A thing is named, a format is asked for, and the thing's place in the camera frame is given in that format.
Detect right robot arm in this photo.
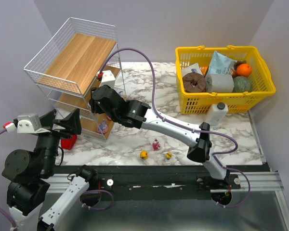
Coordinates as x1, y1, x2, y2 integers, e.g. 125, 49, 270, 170
89, 85, 229, 183

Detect red bell pepper toy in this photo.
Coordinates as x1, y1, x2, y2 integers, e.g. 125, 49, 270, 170
61, 135, 78, 150

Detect white wire wooden shelf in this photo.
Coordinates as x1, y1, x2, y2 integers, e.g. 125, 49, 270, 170
24, 17, 118, 141

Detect yellow plastic basket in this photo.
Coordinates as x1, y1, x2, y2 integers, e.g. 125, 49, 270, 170
175, 45, 276, 115

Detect white bottle grey cap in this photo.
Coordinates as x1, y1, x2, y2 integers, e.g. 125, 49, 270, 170
204, 103, 228, 126

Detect yellow duck toy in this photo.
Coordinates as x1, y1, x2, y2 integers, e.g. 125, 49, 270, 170
140, 151, 149, 159

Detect white paper roll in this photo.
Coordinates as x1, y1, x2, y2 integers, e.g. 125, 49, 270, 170
205, 74, 234, 93

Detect brown chocolate donut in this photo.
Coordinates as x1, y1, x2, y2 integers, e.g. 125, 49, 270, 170
183, 72, 206, 93

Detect pink strawberry figure toy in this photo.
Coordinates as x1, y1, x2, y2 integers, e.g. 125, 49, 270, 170
152, 139, 161, 151

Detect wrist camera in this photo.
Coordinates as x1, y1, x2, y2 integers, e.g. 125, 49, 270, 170
3, 113, 42, 134
99, 70, 116, 88

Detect white tissue packet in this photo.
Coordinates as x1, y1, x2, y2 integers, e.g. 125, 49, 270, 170
181, 63, 203, 77

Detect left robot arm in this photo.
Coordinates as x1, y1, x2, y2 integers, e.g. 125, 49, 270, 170
2, 108, 98, 231

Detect purple bunny pink donut toy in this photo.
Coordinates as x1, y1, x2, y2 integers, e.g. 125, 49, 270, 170
96, 119, 108, 134

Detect green melon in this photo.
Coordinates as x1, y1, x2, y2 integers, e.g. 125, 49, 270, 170
233, 76, 253, 93

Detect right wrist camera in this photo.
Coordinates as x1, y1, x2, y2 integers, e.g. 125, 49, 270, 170
99, 70, 116, 88

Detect black mounting rail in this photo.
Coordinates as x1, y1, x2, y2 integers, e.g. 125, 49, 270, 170
53, 165, 285, 202

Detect orange fruit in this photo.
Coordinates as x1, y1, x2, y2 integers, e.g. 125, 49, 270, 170
236, 64, 252, 77

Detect yellow minion toy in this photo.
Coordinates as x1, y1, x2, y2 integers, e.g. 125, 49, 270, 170
165, 152, 172, 160

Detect light blue snack bag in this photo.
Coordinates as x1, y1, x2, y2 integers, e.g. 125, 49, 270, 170
207, 51, 237, 75

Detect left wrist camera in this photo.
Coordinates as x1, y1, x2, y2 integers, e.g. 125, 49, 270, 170
3, 113, 42, 134

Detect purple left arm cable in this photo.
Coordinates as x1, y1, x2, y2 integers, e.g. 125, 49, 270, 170
0, 128, 17, 231

